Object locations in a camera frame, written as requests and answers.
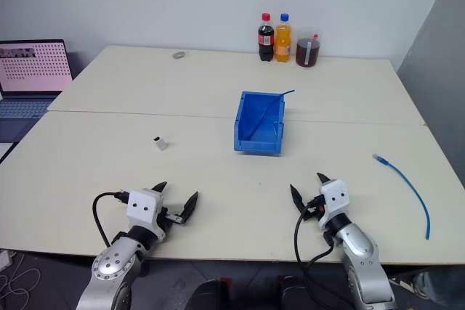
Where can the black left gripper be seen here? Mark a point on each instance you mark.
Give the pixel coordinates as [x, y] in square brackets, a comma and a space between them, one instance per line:
[170, 217]

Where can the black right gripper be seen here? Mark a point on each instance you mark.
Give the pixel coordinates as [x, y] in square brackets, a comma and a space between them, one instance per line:
[315, 208]

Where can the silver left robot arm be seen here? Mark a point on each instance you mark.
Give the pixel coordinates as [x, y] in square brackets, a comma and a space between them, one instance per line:
[112, 266]

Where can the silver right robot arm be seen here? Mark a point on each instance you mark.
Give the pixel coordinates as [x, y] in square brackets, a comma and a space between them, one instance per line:
[359, 248]

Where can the small grey white connector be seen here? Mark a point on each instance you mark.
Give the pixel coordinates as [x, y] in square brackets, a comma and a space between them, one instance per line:
[161, 144]

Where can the blue plastic storage bin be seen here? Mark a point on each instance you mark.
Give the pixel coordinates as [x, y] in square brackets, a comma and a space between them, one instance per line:
[259, 132]

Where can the dark rounded shape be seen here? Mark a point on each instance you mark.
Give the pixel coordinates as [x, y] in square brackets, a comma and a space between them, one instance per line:
[296, 295]
[210, 295]

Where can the grey power strip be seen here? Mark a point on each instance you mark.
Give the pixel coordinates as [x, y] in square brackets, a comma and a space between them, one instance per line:
[403, 284]

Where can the clear jar of dark liquid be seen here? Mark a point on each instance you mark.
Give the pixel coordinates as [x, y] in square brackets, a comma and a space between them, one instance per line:
[308, 52]

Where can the orange soda bottle blue cap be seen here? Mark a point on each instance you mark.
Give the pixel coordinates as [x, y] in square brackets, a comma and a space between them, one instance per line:
[283, 41]

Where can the cola bottle red cap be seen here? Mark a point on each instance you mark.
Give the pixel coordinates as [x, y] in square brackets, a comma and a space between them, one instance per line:
[266, 39]

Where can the blue-grey fabric bundle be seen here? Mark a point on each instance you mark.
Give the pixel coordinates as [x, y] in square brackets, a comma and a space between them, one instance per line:
[441, 286]

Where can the white power strip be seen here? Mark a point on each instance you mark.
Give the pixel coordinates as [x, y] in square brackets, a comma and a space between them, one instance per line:
[3, 259]

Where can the open laptop computer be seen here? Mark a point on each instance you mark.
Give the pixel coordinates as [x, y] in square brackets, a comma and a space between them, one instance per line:
[32, 70]

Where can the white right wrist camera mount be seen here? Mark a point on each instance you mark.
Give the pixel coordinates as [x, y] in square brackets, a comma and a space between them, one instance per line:
[336, 197]

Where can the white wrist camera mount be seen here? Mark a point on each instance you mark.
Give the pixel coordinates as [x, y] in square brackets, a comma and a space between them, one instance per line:
[143, 208]
[336, 197]

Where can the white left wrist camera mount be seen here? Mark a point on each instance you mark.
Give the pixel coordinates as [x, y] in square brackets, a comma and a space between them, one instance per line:
[143, 208]

